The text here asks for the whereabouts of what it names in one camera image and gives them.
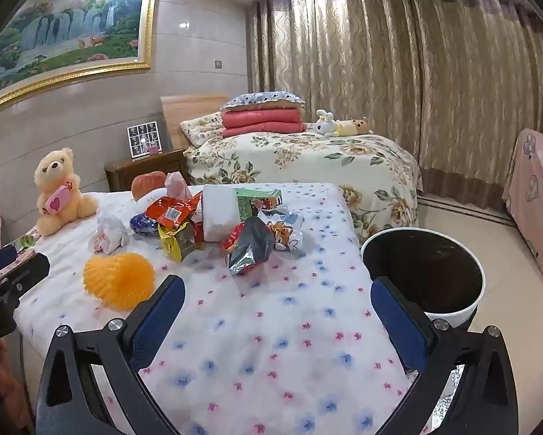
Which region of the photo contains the cream teddy bear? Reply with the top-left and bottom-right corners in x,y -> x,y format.
34,147 -> 100,237

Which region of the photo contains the cartoon print wrapper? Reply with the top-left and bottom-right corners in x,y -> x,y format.
258,206 -> 305,252

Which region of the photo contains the yellow bear plush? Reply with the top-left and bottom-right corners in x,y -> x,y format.
337,117 -> 374,137

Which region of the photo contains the red snack wrapper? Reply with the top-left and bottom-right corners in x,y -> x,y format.
145,195 -> 202,232

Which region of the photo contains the bed with floral bedspread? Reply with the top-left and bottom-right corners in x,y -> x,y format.
182,120 -> 424,245

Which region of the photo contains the folded red blanket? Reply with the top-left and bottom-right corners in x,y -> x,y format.
221,108 -> 307,139

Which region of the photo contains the orange foam net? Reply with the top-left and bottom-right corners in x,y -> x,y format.
83,253 -> 157,311

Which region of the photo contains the red apple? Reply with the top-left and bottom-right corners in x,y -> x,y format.
131,171 -> 168,201

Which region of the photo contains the orange and white plastic bag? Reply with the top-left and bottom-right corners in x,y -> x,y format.
165,172 -> 193,202

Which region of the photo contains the white flower-print bedsheet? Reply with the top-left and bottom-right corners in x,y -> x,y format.
13,182 -> 435,435

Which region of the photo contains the wooden nightstand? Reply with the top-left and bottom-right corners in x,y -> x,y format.
105,149 -> 191,192

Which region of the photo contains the wooden headboard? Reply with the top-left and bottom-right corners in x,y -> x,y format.
160,95 -> 231,150

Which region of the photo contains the red and white carton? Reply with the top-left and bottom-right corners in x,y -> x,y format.
192,185 -> 241,243

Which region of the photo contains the green carton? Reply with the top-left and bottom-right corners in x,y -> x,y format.
234,188 -> 284,225

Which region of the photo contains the green snack packet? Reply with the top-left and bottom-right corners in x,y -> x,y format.
9,232 -> 41,251

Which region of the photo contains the silver foil bag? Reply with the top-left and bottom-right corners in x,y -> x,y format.
221,216 -> 277,277

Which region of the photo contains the photo collage frame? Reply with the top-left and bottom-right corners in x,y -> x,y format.
127,120 -> 163,159

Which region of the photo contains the white rabbit plush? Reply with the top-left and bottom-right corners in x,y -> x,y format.
315,109 -> 340,137

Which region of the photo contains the gold framed landscape painting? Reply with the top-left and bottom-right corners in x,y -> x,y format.
0,0 -> 160,116

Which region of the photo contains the white trash bin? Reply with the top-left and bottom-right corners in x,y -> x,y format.
360,228 -> 486,327

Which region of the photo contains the blue dotted pillow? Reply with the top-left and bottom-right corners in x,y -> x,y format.
220,92 -> 306,112

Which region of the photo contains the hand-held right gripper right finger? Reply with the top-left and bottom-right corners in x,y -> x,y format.
370,276 -> 519,435

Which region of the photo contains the white foam net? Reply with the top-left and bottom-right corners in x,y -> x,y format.
133,188 -> 168,214

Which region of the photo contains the pink printed cloth cover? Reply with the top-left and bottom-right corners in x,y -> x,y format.
502,128 -> 543,302

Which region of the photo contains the person's left forearm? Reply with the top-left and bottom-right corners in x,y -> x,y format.
0,340 -> 34,435

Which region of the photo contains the beige patterned curtain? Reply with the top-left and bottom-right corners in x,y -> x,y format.
246,0 -> 543,211

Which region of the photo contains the blue plastic wrapper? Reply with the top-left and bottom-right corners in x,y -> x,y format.
130,212 -> 161,236

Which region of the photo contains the crumpled white plastic bag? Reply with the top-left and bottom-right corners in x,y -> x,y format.
89,208 -> 131,254

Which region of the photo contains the gold snack wrapper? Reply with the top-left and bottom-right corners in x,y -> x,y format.
157,224 -> 204,264

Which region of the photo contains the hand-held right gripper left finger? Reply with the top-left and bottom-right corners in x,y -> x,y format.
35,274 -> 187,435

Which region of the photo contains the floral pillow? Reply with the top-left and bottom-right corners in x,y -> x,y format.
180,112 -> 227,148

